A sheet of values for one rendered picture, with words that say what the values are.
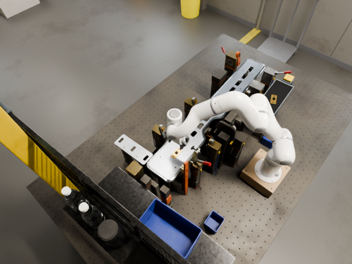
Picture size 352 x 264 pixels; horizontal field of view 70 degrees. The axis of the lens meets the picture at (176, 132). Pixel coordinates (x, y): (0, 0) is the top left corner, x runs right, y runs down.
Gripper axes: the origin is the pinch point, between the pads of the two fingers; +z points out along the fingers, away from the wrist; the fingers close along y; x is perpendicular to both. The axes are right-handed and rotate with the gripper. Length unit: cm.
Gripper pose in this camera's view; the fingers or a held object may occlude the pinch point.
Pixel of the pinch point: (175, 144)
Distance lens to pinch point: 162.9
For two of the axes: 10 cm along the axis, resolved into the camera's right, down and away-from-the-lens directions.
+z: 0.3, 5.7, 8.2
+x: -6.1, 6.6, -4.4
